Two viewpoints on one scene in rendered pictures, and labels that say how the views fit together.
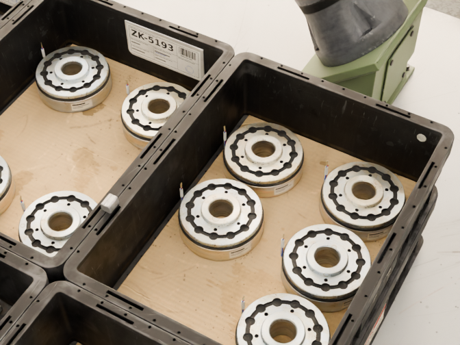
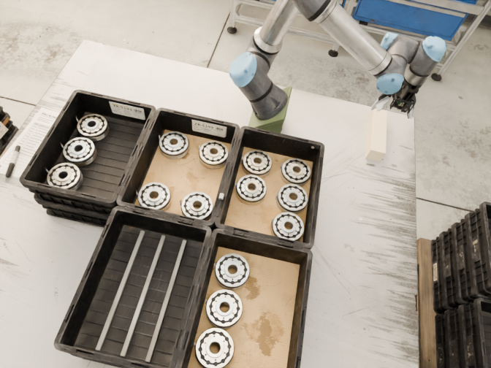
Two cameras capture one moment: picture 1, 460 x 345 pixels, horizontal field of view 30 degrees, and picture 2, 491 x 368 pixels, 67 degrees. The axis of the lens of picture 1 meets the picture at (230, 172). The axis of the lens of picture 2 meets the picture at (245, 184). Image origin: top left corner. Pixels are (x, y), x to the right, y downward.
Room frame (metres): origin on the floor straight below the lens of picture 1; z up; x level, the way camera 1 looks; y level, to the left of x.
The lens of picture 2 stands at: (0.07, 0.33, 1.93)
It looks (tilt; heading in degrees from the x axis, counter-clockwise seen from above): 59 degrees down; 332
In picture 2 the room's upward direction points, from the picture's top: 10 degrees clockwise
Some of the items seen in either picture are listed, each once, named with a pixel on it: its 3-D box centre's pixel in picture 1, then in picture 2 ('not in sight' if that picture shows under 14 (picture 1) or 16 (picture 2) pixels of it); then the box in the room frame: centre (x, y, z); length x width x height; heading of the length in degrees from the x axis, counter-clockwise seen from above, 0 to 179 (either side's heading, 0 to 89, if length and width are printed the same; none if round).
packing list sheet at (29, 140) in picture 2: not in sight; (43, 143); (1.11, 0.69, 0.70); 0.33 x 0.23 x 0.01; 148
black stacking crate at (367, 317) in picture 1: (269, 230); (271, 190); (0.59, -0.04, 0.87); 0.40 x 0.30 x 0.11; 150
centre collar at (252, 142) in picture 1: (263, 149); (257, 161); (0.72, -0.04, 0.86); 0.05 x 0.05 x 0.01
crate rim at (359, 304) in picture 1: (270, 203); (273, 183); (0.59, -0.04, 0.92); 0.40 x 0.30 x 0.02; 150
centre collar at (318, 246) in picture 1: (326, 257); (293, 196); (0.55, -0.11, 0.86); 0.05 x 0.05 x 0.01
